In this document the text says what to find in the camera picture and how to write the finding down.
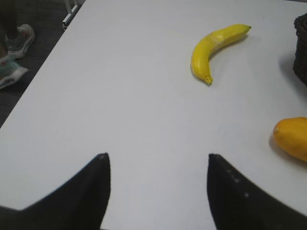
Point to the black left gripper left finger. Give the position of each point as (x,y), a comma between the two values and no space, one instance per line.
(79,204)

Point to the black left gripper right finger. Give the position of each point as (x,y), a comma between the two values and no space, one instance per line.
(236,203)

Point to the black woven basket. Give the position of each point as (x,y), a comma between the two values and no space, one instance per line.
(300,62)

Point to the orange yellow mango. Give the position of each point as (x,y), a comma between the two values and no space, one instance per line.
(291,136)

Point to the yellow banana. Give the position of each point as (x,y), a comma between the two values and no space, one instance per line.
(211,43)

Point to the teal white sneaker lower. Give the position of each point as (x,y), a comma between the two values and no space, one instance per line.
(10,71)

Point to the grey sneaker upper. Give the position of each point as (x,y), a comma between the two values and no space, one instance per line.
(17,48)

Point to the white metal frame leg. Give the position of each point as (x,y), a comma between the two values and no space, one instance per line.
(72,7)

